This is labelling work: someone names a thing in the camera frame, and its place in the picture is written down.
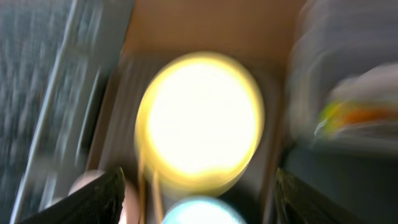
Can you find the clear plastic waste bin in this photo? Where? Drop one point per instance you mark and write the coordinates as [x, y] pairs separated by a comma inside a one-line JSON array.
[[338, 40]]

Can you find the grey plastic dishwasher rack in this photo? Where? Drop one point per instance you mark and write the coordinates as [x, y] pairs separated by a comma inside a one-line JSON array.
[[56, 57]]

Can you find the black rectangular tray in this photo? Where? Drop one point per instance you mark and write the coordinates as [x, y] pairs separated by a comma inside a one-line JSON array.
[[364, 186]]

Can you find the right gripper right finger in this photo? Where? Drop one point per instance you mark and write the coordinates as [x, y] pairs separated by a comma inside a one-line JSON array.
[[297, 202]]

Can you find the brown serving tray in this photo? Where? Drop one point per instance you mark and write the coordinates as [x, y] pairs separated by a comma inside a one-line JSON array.
[[113, 141]]

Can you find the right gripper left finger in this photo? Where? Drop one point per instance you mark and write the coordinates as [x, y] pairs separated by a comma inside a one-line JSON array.
[[99, 202]]

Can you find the green orange snack wrapper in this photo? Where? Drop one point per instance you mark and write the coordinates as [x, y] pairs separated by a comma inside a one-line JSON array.
[[338, 117]]

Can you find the light blue bowl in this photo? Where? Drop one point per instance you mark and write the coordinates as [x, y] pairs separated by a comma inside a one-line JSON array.
[[202, 210]]

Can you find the yellow round plate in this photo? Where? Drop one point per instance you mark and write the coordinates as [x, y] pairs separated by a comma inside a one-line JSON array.
[[199, 124]]

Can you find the right bamboo chopstick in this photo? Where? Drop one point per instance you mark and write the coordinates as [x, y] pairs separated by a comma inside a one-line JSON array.
[[157, 198]]

